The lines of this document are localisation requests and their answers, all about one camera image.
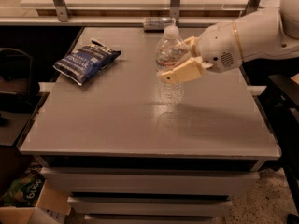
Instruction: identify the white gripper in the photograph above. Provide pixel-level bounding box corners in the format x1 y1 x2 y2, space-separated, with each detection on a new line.
157 23 242 85

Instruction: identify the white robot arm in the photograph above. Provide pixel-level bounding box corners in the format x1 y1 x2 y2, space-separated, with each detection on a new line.
158 0 299 84

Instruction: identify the metal shelf bracket middle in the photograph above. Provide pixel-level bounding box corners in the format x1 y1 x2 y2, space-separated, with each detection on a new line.
169 0 180 22

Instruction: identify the metal shelf bracket left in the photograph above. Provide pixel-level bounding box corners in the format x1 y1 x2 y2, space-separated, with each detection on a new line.
52 0 69 22

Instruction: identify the black chair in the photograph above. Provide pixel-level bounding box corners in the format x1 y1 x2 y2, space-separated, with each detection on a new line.
0 48 40 114

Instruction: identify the blue chip bag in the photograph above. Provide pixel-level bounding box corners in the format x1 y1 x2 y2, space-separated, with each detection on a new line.
53 39 121 86

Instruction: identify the silver can lying down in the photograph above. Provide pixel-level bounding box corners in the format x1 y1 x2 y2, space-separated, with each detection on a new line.
143 17 176 32

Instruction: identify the cardboard box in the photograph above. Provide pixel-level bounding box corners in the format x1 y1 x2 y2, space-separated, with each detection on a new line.
0 181 71 224

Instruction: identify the clear plastic water bottle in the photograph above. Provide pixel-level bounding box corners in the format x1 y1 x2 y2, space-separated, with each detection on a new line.
155 25 191 105

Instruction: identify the green snack bag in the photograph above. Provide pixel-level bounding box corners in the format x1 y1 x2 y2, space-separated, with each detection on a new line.
0 163 45 207

